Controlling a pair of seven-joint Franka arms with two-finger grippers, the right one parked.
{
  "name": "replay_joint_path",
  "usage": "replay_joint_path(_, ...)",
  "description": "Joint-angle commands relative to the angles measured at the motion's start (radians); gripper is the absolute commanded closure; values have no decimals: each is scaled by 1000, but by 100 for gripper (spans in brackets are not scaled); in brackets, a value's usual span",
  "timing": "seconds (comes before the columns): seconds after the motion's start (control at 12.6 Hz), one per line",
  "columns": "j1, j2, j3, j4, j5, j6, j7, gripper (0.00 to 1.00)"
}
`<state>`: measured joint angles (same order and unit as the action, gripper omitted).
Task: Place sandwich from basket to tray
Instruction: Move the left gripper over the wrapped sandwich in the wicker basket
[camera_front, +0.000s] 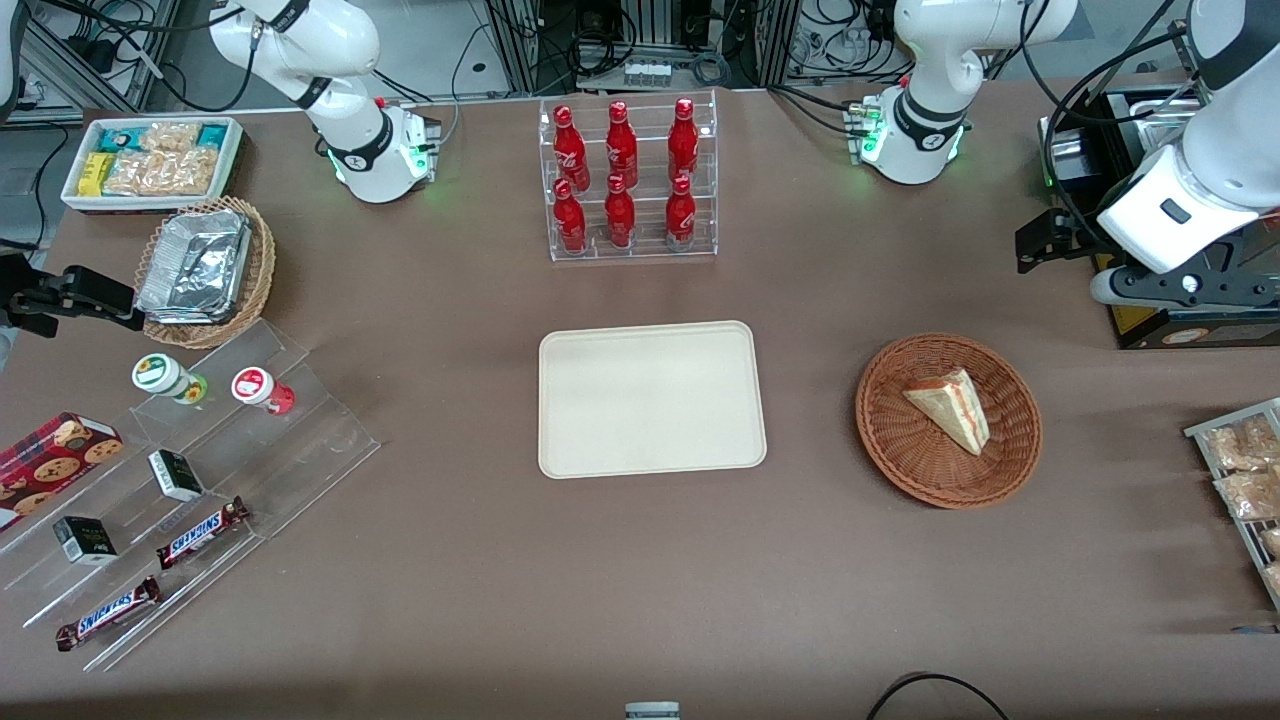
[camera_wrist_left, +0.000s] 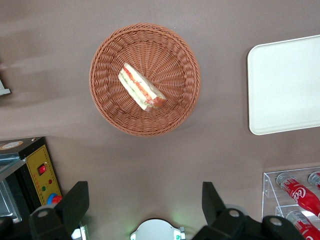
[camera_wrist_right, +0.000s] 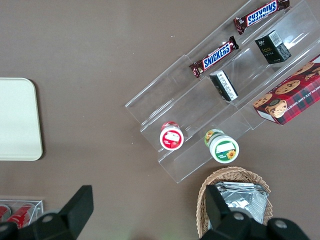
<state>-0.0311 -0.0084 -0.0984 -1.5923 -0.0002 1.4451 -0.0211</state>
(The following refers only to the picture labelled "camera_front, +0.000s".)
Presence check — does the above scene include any triangular sandwich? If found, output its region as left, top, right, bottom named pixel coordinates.
left=902, top=368, right=991, bottom=457

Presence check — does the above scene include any light tan wicker basket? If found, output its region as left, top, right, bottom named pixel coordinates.
left=135, top=195, right=276, bottom=351

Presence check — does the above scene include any brown round wicker basket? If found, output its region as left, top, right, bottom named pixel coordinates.
left=855, top=332, right=1043, bottom=511

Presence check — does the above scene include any beige plastic serving tray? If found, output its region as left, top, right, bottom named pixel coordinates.
left=538, top=320, right=768, bottom=481

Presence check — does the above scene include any black food warmer machine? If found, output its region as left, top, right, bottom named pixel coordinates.
left=1040, top=85, right=1280, bottom=351

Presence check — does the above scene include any stainless steel food pan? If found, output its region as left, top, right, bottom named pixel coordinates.
left=1125, top=95, right=1213, bottom=153

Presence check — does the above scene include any green lid yogurt cup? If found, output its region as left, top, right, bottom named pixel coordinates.
left=132, top=353, right=209, bottom=406

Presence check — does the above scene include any red tartan cookie box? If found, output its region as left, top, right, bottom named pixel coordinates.
left=0, top=412, right=124, bottom=531

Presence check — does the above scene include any clear bag of crackers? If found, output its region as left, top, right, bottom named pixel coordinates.
left=155, top=148, right=219, bottom=196
left=103, top=150, right=161, bottom=197
left=140, top=121, right=201, bottom=153

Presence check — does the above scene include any aluminium foil container stack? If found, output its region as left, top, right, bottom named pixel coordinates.
left=137, top=210, right=253, bottom=324

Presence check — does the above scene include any small black carton box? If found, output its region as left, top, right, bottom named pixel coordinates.
left=148, top=450, right=204, bottom=503
left=53, top=516, right=118, bottom=567

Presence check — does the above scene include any red lid yogurt cup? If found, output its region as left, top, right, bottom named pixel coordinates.
left=231, top=367, right=296, bottom=416

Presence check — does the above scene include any white rectangular snack bin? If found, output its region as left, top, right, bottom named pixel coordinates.
left=60, top=117, right=246, bottom=214

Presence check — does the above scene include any Snickers chocolate bar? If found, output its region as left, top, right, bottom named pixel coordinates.
left=155, top=497, right=251, bottom=571
left=55, top=575, right=163, bottom=653

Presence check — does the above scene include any clear acrylic stepped stand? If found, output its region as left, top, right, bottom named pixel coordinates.
left=0, top=415, right=276, bottom=673
left=125, top=320, right=381, bottom=541

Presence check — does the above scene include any red cola bottle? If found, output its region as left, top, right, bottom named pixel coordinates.
left=553, top=105, right=591, bottom=191
left=604, top=173, right=637, bottom=249
left=553, top=178, right=588, bottom=253
left=668, top=97, right=699, bottom=184
left=665, top=175, right=697, bottom=251
left=606, top=100, right=639, bottom=189

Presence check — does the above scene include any clear acrylic bottle rack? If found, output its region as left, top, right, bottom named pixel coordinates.
left=538, top=88, right=719, bottom=263

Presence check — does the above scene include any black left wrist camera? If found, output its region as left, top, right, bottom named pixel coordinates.
left=1015, top=208, right=1103, bottom=276

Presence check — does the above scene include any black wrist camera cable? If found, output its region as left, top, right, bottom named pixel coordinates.
left=1020, top=0, right=1201, bottom=231

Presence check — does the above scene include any grey wire rack tray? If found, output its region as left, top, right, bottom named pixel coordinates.
left=1185, top=398, right=1280, bottom=611

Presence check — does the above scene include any aluminium profile frame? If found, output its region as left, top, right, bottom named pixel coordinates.
left=20, top=0, right=181, bottom=113

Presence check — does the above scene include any black looped cable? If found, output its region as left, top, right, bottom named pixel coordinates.
left=865, top=672, right=1011, bottom=720

